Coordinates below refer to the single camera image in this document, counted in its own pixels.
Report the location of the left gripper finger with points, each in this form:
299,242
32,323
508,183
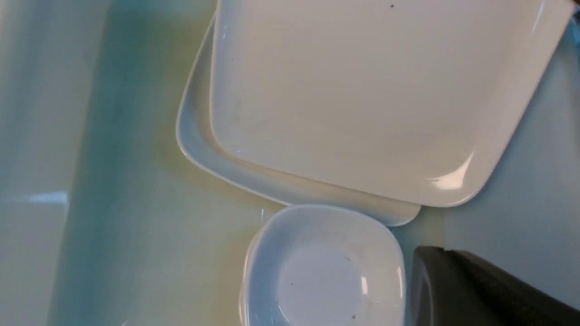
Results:
458,288

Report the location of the white bowl tray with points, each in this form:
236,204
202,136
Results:
314,265

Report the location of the white square rice plate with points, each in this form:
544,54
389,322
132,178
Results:
413,100

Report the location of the white square plate in tub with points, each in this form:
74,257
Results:
196,141

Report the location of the large white plastic tub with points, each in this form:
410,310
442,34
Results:
104,222

